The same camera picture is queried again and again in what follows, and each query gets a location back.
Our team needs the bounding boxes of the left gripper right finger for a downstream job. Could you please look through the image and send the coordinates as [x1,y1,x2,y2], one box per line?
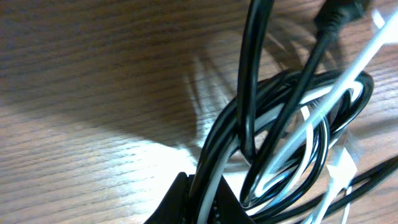
[214,177,254,224]

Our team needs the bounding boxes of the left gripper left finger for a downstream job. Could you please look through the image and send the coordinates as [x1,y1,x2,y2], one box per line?
[144,172,190,224]

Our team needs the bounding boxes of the black usb cable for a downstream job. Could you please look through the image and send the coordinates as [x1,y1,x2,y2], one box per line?
[186,0,376,224]
[239,0,398,224]

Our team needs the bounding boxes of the white usb cable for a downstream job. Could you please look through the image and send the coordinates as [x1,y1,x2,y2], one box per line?
[195,9,398,224]

